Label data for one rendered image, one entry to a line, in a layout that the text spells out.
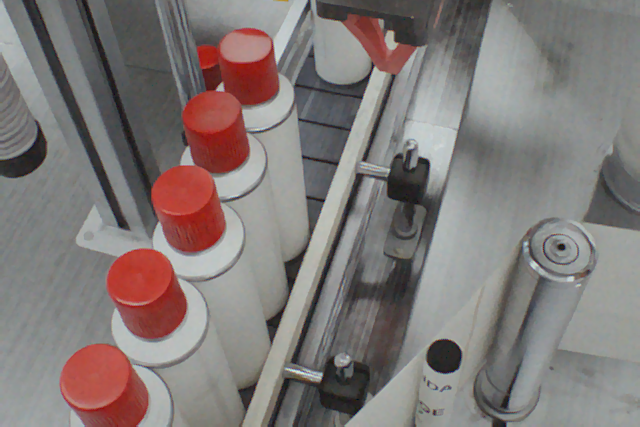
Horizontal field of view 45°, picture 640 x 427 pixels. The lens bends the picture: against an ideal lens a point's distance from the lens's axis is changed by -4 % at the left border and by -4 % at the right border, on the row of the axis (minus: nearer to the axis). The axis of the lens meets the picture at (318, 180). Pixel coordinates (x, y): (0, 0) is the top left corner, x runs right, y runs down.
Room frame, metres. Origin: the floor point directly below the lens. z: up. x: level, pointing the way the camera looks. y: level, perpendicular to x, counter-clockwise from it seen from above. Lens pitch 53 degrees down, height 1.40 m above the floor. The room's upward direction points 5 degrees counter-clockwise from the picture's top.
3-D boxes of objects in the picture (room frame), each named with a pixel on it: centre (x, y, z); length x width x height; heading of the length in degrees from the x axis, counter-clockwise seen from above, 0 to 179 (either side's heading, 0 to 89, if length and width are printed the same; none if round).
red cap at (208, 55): (0.57, 0.10, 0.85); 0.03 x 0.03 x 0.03
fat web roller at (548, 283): (0.20, -0.12, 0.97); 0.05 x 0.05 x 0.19
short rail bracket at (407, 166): (0.37, -0.07, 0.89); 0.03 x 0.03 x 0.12; 69
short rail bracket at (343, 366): (0.21, 0.01, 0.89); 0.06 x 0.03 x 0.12; 69
